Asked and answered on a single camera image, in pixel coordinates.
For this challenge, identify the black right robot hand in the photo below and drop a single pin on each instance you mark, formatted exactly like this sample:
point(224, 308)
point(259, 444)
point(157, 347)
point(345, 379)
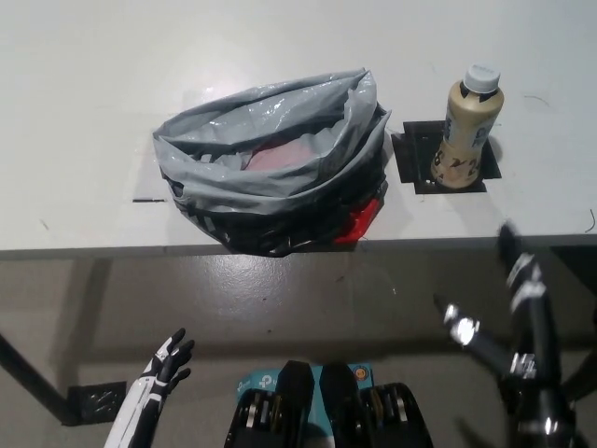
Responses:
point(536, 364)

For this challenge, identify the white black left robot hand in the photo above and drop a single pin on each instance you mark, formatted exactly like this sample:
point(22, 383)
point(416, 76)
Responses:
point(154, 373)

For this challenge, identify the beige protein shake bottle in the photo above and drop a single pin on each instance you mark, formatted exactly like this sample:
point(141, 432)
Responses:
point(471, 121)

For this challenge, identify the grey plastic bag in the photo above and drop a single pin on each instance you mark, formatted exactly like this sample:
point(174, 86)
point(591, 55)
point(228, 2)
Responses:
point(219, 172)

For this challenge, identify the black metal table leg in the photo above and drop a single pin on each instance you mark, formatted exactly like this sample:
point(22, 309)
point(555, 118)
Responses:
point(32, 368)

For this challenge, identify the short black tape strip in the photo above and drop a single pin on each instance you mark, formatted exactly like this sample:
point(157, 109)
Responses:
point(149, 200)

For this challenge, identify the red plastic piece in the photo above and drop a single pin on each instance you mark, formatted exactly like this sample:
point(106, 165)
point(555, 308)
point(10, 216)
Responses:
point(361, 221)

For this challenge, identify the black tape square marker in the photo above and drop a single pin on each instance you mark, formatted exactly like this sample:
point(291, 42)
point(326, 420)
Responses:
point(412, 149)

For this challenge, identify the pink flat item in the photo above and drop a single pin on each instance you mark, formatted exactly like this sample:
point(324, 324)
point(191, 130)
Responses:
point(284, 156)

